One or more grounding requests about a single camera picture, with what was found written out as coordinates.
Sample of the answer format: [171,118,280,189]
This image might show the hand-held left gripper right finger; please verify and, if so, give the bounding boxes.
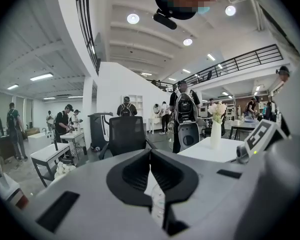
[149,148,264,240]

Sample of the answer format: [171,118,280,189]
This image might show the pale pink flowers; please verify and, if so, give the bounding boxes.
[207,100,228,124]

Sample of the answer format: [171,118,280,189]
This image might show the white bathtub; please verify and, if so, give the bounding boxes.
[26,131,56,149]

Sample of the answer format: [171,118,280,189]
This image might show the black mezzanine railing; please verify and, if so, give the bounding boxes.
[173,43,284,87]

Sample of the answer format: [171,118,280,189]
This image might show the white vase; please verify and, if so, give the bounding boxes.
[209,120,223,150]

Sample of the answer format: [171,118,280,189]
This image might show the black head camera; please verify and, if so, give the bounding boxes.
[152,11,178,31]

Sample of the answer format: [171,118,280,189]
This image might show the white side table black frame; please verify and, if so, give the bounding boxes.
[29,142,72,188]

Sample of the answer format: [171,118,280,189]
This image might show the white wall shelf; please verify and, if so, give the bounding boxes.
[121,94,144,117]

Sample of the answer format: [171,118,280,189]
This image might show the white dressing table oval mirror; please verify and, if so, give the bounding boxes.
[147,103,164,135]

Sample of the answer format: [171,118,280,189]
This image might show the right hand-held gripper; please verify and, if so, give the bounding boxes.
[235,119,292,165]

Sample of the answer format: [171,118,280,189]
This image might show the black grey backpack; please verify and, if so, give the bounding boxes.
[174,91,201,153]

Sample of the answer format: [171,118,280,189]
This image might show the black mesh office chair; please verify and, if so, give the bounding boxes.
[98,115,158,160]

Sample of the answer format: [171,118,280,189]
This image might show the white cabinet brown sides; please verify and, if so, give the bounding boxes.
[0,173,30,210]

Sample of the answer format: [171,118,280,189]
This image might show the white work table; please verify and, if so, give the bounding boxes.
[59,130,88,157]

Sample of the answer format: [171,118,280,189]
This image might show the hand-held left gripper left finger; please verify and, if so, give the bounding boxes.
[21,148,166,240]

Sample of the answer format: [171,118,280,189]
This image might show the black curved railing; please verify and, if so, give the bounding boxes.
[74,0,101,75]

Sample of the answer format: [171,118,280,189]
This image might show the glass with straw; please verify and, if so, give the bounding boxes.
[149,181,167,221]

